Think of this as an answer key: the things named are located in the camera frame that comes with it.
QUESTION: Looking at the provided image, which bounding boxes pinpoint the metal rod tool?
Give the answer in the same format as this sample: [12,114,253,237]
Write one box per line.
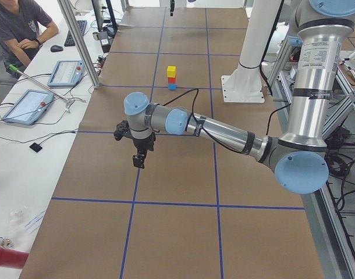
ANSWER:
[9,64,87,112]

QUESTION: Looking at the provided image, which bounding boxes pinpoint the black computer mouse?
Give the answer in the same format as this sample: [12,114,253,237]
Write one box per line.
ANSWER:
[50,45,63,53]

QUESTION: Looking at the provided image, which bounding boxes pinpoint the yellow wooden cube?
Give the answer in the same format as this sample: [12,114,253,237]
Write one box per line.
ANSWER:
[166,65,176,78]

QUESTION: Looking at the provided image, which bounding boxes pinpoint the small black square pad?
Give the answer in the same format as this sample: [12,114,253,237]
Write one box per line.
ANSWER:
[29,142,42,153]

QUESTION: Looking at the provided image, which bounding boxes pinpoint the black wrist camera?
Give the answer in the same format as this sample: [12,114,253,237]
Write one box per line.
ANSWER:
[113,120,132,141]

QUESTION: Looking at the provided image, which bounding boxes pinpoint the red wooden cube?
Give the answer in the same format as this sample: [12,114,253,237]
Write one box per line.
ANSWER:
[168,77,176,84]

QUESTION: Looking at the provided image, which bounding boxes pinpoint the near teach pendant tablet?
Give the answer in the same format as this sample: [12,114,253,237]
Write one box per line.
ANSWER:
[2,90,54,126]

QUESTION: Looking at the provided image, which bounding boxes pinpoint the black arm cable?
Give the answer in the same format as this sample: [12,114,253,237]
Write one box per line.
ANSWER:
[161,88,292,153]

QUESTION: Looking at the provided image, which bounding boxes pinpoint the aluminium frame post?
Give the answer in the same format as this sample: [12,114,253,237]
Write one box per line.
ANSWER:
[58,0,100,89]

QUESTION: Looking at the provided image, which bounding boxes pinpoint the far teach pendant tablet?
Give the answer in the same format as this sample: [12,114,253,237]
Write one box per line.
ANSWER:
[47,60,85,88]

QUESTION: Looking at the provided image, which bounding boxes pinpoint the cable bundle under frame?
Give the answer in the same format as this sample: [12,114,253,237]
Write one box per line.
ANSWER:
[322,124,355,210]

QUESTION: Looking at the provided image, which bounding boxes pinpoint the black keyboard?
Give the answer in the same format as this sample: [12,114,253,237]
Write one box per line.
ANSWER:
[63,19,88,48]

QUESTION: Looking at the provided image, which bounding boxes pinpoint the red cylinder bottle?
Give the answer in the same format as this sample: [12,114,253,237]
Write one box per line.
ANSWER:
[0,247,29,269]

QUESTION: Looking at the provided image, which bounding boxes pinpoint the white mount column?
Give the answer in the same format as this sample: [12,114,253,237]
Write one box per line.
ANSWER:
[239,1,283,70]

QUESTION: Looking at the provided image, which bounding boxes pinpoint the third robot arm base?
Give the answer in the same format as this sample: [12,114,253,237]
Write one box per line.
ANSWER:
[338,47,355,70]

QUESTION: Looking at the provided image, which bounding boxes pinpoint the white metal mount base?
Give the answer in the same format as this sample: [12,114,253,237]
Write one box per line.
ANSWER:
[221,75,265,103]

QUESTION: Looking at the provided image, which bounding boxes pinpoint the teach pendant tablet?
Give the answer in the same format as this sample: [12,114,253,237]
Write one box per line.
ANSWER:
[47,60,85,88]
[2,90,54,126]

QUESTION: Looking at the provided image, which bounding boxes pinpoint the seated person grey shirt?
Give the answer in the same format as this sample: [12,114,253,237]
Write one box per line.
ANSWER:
[0,0,59,78]

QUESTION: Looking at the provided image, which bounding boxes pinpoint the black computer monitor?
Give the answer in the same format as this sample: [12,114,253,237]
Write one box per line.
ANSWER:
[91,0,118,38]

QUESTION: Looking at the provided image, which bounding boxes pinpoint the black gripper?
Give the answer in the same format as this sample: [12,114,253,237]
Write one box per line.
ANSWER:
[169,0,175,16]
[133,132,156,169]

